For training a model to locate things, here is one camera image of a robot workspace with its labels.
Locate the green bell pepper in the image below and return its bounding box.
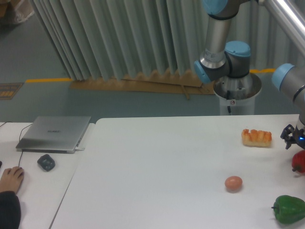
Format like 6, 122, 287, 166
271, 195, 305, 224

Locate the brown cardboard sheet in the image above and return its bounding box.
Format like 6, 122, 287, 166
70, 69, 214, 100

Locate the person's bare hand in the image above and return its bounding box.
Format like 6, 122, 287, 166
0, 167, 24, 194

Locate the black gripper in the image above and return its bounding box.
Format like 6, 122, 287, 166
280, 124, 305, 150

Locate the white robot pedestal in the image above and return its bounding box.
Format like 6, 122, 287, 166
213, 73, 262, 115

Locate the orange bread toy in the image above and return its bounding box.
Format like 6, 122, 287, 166
241, 129, 272, 147

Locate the silver laptop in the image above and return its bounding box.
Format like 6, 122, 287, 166
16, 116, 91, 153

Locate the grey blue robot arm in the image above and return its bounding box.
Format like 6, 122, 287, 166
194, 0, 305, 147

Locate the black mouse cable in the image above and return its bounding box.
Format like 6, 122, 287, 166
0, 121, 34, 167

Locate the black sleeved forearm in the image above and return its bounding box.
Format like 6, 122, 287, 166
0, 191, 21, 229

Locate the pale green curtain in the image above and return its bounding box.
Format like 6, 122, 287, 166
31, 0, 305, 80

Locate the brown egg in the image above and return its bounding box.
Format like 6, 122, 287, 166
224, 176, 243, 192

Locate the red bell pepper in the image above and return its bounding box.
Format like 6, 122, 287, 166
292, 150, 305, 173

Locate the black round controller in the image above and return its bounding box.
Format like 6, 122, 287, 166
37, 154, 56, 172

